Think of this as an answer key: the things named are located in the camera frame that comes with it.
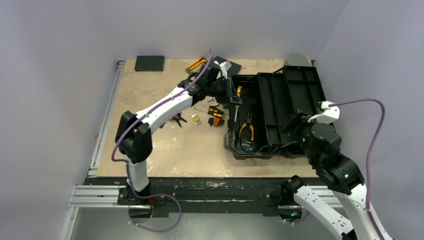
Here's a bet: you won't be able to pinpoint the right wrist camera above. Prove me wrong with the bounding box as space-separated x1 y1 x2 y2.
307 100 340 124

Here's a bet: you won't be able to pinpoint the yellow handled pliers top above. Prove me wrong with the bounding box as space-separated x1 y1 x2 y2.
185 57 208 74

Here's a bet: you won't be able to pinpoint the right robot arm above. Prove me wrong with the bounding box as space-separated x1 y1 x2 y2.
279 111 391 240

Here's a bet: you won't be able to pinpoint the orange hex key holder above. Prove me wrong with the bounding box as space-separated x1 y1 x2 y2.
208 117 225 127

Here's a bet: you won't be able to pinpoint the yellow black screwdriver right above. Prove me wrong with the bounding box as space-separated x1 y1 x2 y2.
194 105 225 119

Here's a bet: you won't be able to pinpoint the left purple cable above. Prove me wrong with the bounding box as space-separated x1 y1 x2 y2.
110 48 215 233

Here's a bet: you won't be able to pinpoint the aluminium frame rail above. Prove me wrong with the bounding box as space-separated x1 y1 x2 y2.
67 59 370 240

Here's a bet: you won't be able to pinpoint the yellow handled long pliers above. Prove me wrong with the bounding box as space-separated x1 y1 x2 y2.
238 111 255 142

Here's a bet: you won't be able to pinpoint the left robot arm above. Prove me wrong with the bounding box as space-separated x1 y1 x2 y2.
112 61 241 205

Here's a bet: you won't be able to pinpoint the black network switch box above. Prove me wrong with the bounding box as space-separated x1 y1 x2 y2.
134 55 165 72

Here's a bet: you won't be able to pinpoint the black tool box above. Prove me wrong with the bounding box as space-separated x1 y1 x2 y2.
224 66 326 160

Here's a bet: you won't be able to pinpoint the black flat tray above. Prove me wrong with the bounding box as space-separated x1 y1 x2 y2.
214 56 242 76

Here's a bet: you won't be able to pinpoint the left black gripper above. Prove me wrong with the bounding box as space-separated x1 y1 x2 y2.
206 76 241 105

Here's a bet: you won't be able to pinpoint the grey plastic case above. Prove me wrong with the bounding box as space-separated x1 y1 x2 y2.
284 54 313 67

